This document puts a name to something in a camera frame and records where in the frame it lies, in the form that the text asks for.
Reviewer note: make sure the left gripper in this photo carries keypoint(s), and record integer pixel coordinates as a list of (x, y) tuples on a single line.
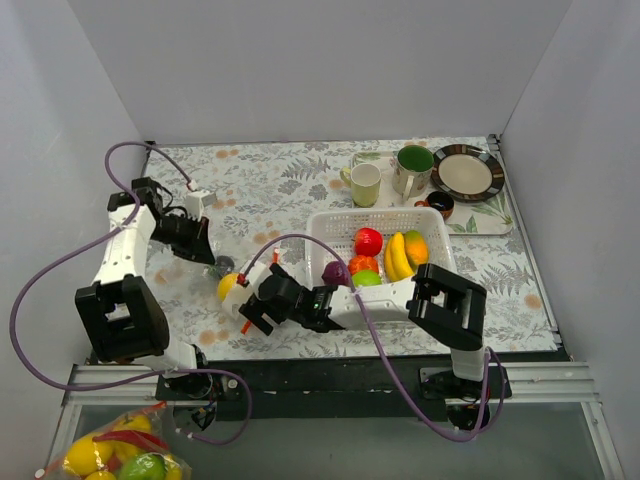
[(201, 241)]

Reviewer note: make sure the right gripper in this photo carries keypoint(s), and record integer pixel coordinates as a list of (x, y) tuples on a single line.
[(257, 310)]

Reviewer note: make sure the fake dark mangosteen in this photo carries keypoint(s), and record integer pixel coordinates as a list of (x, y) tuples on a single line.
[(224, 265)]

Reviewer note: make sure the fake yellow lemon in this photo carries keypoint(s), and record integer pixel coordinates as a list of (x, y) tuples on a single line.
[(226, 284)]

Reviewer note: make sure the zip bag of fake fruit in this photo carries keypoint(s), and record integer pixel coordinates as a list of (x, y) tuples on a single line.
[(193, 287)]

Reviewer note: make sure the fake green apple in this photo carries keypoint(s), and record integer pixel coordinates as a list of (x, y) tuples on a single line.
[(366, 278)]

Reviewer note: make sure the fake orange pumpkin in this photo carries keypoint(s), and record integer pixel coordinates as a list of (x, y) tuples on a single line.
[(362, 262)]

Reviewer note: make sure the fake red apple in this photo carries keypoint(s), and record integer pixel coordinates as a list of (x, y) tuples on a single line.
[(368, 241)]

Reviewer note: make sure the fake banana bunch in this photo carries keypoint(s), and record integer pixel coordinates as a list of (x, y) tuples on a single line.
[(396, 263)]

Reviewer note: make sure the fake mango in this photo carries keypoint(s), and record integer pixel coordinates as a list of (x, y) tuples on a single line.
[(416, 248)]

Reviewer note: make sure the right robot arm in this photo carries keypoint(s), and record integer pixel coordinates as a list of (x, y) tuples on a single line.
[(448, 307)]

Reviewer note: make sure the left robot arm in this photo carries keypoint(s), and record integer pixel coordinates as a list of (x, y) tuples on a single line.
[(122, 318)]

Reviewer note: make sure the floral table mat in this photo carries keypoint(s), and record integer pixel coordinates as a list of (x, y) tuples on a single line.
[(267, 191)]

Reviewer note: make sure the cream mug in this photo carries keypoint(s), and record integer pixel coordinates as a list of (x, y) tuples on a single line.
[(364, 181)]

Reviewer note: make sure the small brown cup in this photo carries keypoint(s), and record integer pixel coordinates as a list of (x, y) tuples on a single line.
[(440, 201)]

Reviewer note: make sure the green inside floral mug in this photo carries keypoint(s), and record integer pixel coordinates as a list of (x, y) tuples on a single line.
[(412, 171)]

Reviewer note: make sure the floral serving tray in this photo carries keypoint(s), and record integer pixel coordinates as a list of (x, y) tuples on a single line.
[(492, 217)]

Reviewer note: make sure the striped rim plate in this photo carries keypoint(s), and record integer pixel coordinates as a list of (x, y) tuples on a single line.
[(467, 173)]

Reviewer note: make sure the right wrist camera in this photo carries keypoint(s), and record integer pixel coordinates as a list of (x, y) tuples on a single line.
[(240, 294)]

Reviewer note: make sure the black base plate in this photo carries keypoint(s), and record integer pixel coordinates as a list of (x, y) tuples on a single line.
[(334, 388)]

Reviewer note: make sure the aluminium front rail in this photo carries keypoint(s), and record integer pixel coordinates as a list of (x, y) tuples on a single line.
[(531, 382)]

